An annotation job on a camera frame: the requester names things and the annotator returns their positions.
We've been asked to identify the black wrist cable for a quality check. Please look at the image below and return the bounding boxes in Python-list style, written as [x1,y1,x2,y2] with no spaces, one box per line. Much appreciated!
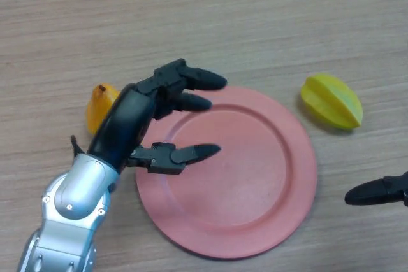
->
[70,135,85,159]

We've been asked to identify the yellow pear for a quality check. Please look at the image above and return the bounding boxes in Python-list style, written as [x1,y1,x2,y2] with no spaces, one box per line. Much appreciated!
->
[85,83,120,136]

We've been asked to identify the yellow-green starfruit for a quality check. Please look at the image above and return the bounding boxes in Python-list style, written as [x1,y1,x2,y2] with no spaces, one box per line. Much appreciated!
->
[300,73,364,131]

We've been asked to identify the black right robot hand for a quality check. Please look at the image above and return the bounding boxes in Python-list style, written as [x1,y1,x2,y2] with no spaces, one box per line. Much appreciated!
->
[344,171,408,208]

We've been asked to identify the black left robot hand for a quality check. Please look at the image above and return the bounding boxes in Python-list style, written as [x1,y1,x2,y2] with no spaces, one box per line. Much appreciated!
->
[85,58,228,176]

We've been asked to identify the pink round plate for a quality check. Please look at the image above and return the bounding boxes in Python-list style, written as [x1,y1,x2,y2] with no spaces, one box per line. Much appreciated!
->
[135,86,318,259]

